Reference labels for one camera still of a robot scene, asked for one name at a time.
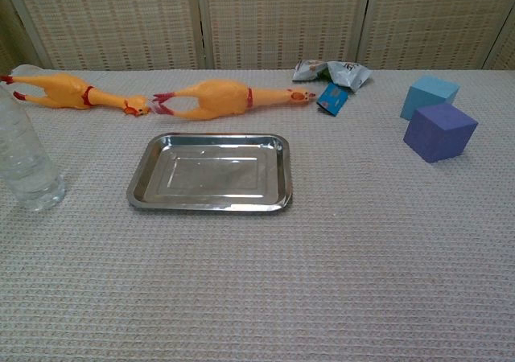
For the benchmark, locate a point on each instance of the small blue packet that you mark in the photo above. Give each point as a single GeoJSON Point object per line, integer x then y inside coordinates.
{"type": "Point", "coordinates": [333, 98]}

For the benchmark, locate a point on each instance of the yellow rubber chicken toy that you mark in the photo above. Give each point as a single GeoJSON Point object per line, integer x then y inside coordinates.
{"type": "Point", "coordinates": [66, 90]}
{"type": "Point", "coordinates": [217, 96]}

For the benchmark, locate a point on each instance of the woven beige tablecloth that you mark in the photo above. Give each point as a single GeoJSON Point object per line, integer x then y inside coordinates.
{"type": "Point", "coordinates": [257, 277]}

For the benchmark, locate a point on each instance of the stainless steel rectangular tray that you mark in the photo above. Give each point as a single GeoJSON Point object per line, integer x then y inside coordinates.
{"type": "Point", "coordinates": [209, 173]}

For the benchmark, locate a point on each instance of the woven bamboo folding screen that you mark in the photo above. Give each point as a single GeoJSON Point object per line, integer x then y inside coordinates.
{"type": "Point", "coordinates": [120, 20]}

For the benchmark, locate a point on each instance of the crumpled silver snack bag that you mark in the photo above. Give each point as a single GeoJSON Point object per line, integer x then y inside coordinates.
{"type": "Point", "coordinates": [346, 72]}

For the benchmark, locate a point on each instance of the clear plastic bottle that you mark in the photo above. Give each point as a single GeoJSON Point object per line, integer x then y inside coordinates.
{"type": "Point", "coordinates": [28, 157]}

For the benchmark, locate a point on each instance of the purple foam cube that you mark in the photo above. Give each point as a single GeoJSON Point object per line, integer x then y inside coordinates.
{"type": "Point", "coordinates": [438, 136]}

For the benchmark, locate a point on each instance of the light blue foam cube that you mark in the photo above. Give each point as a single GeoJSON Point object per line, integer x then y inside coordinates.
{"type": "Point", "coordinates": [428, 92]}

